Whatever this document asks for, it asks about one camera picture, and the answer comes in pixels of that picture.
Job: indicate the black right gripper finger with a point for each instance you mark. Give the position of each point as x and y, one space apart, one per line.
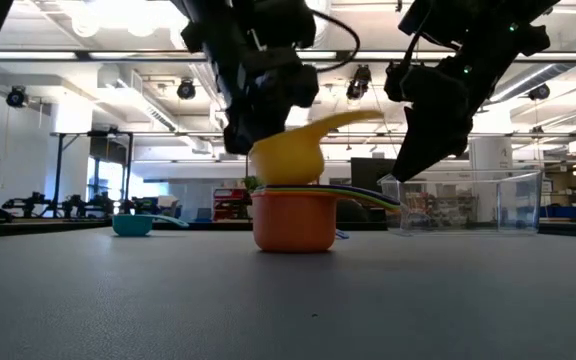
438 159
428 145

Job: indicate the yellow measuring cup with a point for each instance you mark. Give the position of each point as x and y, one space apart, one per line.
288 160

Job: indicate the green measuring cup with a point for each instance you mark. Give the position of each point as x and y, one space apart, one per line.
368 200

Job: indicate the purple measuring cup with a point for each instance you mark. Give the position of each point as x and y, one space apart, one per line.
363 194

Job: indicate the orange measuring cup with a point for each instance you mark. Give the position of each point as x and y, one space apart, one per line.
293 225

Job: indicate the teal measuring cup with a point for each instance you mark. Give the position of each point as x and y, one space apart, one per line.
135 227

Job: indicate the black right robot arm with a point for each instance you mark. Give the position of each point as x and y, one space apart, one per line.
493 30

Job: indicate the black background robot arm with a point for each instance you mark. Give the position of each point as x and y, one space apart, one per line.
33 201
90 201

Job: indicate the clear plastic basket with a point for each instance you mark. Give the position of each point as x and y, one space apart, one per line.
468 200

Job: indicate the red storage bin rack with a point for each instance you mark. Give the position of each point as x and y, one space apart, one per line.
228 202

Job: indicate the black ceiling spotlight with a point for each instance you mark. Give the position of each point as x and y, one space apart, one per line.
186 90
539 92
16 96
359 82

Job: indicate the black computer monitor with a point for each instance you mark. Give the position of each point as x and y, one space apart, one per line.
368 175

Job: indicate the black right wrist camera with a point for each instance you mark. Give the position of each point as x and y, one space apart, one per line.
400 82

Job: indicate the black metal stand frame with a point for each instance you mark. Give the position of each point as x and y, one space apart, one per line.
129 170

